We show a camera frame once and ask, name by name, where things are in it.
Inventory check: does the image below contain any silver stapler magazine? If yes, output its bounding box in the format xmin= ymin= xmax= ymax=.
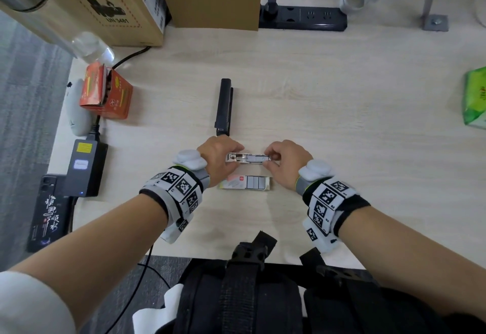
xmin=226 ymin=152 xmax=272 ymax=164

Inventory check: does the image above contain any white staple box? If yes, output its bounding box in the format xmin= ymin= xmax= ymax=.
xmin=219 ymin=174 xmax=271 ymax=191

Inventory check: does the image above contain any black adapter cable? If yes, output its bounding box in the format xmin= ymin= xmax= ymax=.
xmin=87 ymin=46 xmax=152 ymax=141

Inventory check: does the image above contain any black power adapter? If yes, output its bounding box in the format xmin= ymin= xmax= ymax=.
xmin=62 ymin=139 xmax=109 ymax=199

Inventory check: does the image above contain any wrist marker tracker band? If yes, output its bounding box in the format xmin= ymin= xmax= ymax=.
xmin=139 ymin=149 xmax=211 ymax=245
xmin=295 ymin=159 xmax=371 ymax=254

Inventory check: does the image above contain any right wrist marker tracker band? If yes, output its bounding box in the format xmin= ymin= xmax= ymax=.
xmin=295 ymin=159 xmax=371 ymax=254

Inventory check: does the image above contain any clear plastic bottle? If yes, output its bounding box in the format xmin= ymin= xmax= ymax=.
xmin=49 ymin=31 xmax=115 ymax=67

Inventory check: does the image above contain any person's left forearm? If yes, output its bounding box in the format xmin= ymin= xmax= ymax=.
xmin=7 ymin=192 xmax=170 ymax=331

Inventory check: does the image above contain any person's left hand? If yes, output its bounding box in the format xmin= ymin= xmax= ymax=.
xmin=197 ymin=135 xmax=246 ymax=188

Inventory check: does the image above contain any person's right forearm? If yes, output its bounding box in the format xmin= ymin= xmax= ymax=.
xmin=337 ymin=206 xmax=486 ymax=324

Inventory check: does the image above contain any white sleeve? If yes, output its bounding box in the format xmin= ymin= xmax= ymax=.
xmin=0 ymin=271 xmax=77 ymax=334

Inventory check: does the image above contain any grey computer mouse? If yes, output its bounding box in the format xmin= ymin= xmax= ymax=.
xmin=65 ymin=78 xmax=94 ymax=137

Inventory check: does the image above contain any green tissue packet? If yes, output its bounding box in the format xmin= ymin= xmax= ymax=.
xmin=462 ymin=66 xmax=486 ymax=130

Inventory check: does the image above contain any black chest harness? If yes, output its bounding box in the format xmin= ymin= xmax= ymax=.
xmin=155 ymin=230 xmax=486 ymax=334

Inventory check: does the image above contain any black power strip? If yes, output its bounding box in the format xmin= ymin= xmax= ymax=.
xmin=258 ymin=5 xmax=348 ymax=32

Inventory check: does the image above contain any person's right hand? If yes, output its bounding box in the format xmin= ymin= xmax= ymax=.
xmin=264 ymin=140 xmax=314 ymax=194

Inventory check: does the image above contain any left wrist marker tracker band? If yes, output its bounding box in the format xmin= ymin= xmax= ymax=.
xmin=139 ymin=149 xmax=211 ymax=245

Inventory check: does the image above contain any black phone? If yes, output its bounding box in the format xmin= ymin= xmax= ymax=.
xmin=26 ymin=174 xmax=75 ymax=254

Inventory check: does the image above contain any orange cardboard box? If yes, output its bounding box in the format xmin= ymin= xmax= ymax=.
xmin=79 ymin=61 xmax=134 ymax=120

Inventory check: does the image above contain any black stapler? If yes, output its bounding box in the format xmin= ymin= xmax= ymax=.
xmin=214 ymin=78 xmax=234 ymax=137

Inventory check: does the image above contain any large printed cardboard box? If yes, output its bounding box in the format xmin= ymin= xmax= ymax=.
xmin=0 ymin=0 xmax=170 ymax=47

